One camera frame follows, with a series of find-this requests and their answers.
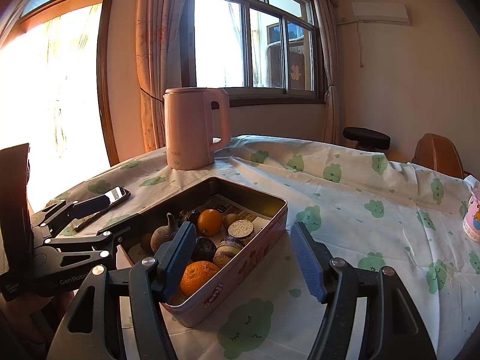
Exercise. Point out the black smartphone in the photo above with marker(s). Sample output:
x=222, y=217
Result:
x=92, y=209

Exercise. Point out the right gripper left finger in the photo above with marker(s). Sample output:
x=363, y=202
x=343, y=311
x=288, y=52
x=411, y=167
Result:
x=172, y=259

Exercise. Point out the white air conditioner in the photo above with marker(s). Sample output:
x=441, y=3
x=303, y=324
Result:
x=381, y=13

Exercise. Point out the pink metal tin box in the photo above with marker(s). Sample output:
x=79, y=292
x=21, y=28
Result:
x=190, y=311

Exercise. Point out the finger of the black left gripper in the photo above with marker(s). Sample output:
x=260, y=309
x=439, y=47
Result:
x=50, y=221
x=102, y=245

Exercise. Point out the dark water chestnut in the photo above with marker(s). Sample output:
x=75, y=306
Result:
x=204, y=250

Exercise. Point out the window with dark frame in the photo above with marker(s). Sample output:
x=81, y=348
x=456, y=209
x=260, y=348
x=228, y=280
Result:
x=260, y=51

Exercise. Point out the large orange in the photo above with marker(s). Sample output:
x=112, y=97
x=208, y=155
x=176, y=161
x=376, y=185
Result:
x=196, y=275

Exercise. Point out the brown longan fruit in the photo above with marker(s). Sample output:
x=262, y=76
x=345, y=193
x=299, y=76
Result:
x=145, y=243

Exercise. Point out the brown water chestnut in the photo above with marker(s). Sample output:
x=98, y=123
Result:
x=189, y=216

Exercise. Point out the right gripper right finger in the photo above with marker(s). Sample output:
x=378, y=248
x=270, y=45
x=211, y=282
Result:
x=314, y=261

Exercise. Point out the brown leather armchair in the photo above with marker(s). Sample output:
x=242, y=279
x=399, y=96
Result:
x=438, y=153

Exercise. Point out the dark round stool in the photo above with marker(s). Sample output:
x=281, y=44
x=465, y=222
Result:
x=367, y=139

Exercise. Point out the pink curtain left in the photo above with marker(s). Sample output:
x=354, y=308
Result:
x=158, y=62

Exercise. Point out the small brown longan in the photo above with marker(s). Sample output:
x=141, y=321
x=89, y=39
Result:
x=229, y=219

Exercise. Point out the beige curtain right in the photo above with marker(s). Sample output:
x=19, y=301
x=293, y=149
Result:
x=325, y=14

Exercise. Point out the pink electric kettle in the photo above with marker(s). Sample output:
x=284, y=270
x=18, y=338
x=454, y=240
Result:
x=188, y=126

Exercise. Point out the small orange kumquat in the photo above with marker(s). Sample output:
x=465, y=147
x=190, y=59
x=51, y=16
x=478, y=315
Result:
x=209, y=222

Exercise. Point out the pink cartoon cup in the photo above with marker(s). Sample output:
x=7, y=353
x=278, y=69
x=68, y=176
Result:
x=471, y=221

